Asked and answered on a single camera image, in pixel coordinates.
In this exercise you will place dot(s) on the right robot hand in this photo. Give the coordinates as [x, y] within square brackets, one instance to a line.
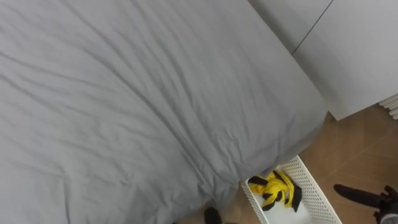
[360, 196]

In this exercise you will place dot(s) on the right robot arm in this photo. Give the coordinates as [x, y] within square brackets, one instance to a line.
[390, 219]

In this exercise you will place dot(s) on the white perforated plastic basket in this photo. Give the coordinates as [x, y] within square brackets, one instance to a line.
[314, 199]

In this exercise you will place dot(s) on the yellow and black garment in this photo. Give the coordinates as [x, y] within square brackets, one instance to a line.
[273, 188]

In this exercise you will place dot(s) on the white ribbed fixture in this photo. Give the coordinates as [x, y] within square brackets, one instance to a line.
[391, 107]

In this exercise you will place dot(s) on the white cabinet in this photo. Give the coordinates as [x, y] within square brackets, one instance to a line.
[351, 53]

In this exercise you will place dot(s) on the grey bed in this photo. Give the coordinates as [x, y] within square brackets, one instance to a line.
[130, 102]

